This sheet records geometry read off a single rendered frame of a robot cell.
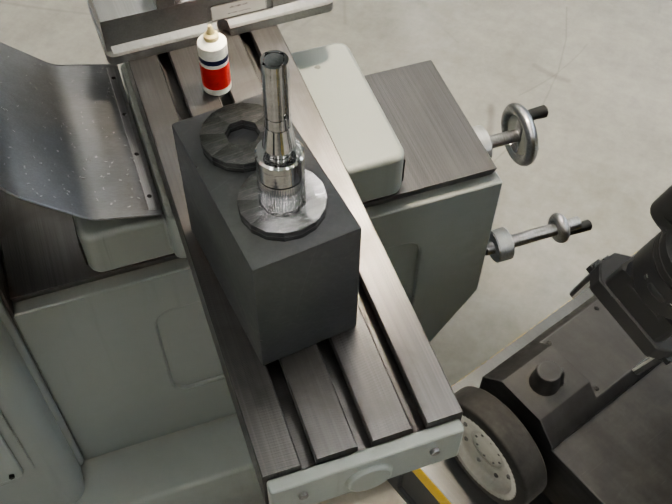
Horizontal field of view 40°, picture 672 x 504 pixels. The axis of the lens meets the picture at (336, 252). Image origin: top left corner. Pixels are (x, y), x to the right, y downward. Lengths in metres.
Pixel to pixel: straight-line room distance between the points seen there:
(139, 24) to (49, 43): 1.57
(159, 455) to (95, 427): 0.15
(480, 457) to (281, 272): 0.70
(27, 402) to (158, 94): 0.53
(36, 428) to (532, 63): 1.82
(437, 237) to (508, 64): 1.30
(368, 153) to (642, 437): 0.59
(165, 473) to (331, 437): 0.83
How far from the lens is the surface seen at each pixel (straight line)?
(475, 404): 1.41
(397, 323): 1.06
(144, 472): 1.80
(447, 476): 1.56
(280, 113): 0.81
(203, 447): 1.80
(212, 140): 0.97
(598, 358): 1.49
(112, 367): 1.57
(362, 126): 1.41
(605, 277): 1.00
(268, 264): 0.88
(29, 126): 1.32
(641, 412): 1.49
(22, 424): 1.56
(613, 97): 2.76
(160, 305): 1.45
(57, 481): 1.74
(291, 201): 0.88
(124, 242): 1.33
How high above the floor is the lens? 1.83
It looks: 53 degrees down
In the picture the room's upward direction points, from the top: 1 degrees clockwise
